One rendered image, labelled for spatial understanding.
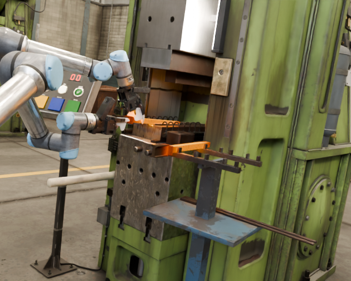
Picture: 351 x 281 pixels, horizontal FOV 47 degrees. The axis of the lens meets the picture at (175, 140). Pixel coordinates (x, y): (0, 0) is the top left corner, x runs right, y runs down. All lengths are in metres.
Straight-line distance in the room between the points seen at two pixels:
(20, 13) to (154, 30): 5.11
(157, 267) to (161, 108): 0.88
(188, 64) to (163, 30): 0.21
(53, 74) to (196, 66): 0.92
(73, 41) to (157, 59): 9.44
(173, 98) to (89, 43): 9.40
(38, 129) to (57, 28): 9.50
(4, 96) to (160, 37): 0.96
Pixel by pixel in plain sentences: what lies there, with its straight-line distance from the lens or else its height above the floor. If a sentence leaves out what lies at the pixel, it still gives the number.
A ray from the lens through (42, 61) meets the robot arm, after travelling 1.42.
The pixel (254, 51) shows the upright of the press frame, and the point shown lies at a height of 1.40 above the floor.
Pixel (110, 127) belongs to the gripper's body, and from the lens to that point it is 1.82.
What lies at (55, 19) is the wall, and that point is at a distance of 11.13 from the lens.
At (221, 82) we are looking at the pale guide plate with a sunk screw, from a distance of 1.92.
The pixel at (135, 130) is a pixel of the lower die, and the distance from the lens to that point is 2.11.
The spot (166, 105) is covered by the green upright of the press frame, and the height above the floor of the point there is 1.07.
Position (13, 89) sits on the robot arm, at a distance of 1.33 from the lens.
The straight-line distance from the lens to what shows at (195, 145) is 1.67.
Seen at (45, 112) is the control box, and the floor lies 0.96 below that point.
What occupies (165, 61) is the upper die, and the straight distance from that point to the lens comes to 1.99.
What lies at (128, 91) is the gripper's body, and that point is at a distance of 1.88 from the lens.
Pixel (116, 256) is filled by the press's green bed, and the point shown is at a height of 0.26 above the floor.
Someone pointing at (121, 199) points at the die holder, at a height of 0.58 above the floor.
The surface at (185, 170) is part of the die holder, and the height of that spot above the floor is 0.81.
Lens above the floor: 1.23
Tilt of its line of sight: 9 degrees down
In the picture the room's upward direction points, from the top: 8 degrees clockwise
